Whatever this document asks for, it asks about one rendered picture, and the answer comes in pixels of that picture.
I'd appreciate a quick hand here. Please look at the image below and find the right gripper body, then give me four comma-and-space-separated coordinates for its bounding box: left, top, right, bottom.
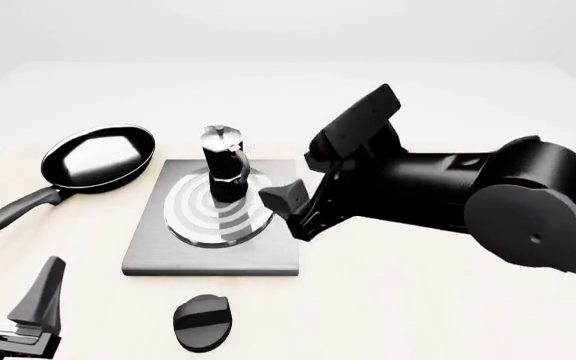
286, 159, 355, 243

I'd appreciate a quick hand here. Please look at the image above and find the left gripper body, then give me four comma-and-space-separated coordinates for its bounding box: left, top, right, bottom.
0, 321, 63, 360

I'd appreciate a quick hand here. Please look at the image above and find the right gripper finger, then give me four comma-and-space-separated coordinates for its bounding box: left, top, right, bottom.
303, 129, 343, 174
258, 178, 310, 223

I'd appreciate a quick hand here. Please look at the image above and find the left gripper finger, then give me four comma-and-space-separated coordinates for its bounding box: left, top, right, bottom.
7, 255, 67, 332

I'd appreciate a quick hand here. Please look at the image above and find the black and silver moka pot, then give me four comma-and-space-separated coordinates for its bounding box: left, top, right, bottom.
199, 124, 253, 204

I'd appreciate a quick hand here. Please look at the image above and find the grey stove plate with rings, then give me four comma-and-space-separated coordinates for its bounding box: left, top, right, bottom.
121, 159, 302, 278

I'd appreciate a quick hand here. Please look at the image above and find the round black stove knob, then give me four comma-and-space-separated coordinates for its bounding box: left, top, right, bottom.
172, 294, 233, 354

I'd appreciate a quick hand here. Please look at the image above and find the flat black plate on stalk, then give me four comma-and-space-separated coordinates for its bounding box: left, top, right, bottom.
323, 83, 403, 159

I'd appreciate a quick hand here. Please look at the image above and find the black frying pan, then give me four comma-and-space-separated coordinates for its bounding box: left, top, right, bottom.
0, 123, 157, 247

